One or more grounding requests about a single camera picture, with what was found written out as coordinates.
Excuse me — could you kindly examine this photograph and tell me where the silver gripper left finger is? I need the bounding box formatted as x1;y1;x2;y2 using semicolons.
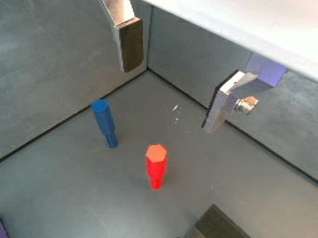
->
98;0;145;73

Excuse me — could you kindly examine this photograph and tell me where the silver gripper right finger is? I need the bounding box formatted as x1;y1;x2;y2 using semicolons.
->
202;53;288;134

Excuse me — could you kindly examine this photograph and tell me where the blue peg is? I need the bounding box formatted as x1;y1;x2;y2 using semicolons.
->
92;99;118;148

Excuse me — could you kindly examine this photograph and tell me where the purple base board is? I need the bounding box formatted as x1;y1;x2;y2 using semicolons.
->
0;219;10;238

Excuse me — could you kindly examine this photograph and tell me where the red hexagonal peg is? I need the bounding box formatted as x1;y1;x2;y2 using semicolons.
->
146;144;169;190

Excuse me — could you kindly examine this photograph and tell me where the black angle bracket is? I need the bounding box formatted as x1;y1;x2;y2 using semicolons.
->
185;205;252;238

